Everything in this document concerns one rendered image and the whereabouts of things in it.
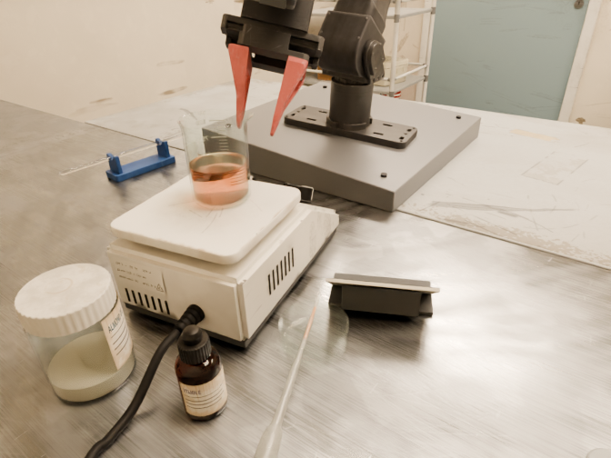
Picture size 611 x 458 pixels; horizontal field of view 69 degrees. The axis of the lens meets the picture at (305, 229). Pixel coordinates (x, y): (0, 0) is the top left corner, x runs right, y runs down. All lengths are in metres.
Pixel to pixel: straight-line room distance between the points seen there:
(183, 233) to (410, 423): 0.21
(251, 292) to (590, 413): 0.24
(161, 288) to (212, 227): 0.06
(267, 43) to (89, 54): 1.53
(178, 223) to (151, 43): 1.78
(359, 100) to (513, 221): 0.27
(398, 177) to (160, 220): 0.31
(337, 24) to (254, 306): 0.42
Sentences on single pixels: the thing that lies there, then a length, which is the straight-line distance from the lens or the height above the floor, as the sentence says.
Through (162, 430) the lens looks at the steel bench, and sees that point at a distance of 0.33.
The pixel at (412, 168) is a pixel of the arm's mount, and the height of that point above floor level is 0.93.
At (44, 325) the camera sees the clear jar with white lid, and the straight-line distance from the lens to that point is 0.32.
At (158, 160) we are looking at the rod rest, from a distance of 0.72.
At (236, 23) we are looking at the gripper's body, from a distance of 0.48.
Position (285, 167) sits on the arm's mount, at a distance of 0.62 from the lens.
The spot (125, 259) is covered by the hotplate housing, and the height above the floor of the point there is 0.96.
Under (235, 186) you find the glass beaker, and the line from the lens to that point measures 0.37.
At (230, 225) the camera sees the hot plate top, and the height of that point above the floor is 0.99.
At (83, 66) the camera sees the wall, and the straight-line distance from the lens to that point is 1.95.
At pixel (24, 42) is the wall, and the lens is 1.86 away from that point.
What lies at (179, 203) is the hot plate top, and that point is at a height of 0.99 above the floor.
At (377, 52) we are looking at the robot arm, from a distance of 0.63.
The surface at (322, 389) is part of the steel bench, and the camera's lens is 0.34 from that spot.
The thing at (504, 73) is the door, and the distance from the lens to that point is 3.31.
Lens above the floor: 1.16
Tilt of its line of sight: 30 degrees down
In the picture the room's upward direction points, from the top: 2 degrees counter-clockwise
